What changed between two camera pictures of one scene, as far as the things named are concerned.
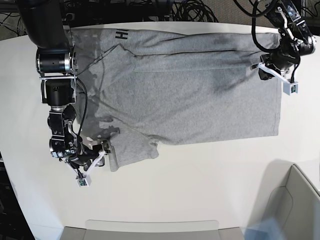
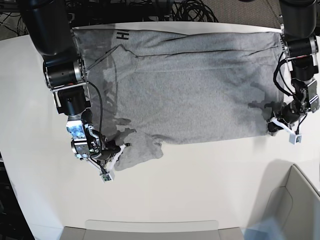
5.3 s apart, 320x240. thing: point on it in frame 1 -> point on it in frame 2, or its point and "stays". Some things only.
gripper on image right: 276,63 -> 288,114
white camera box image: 290,88 -> 295,139
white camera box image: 85,182 -> 108,177
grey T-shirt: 137,88 stays
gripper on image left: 87,157 -> 109,155
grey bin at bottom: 100,230 stays
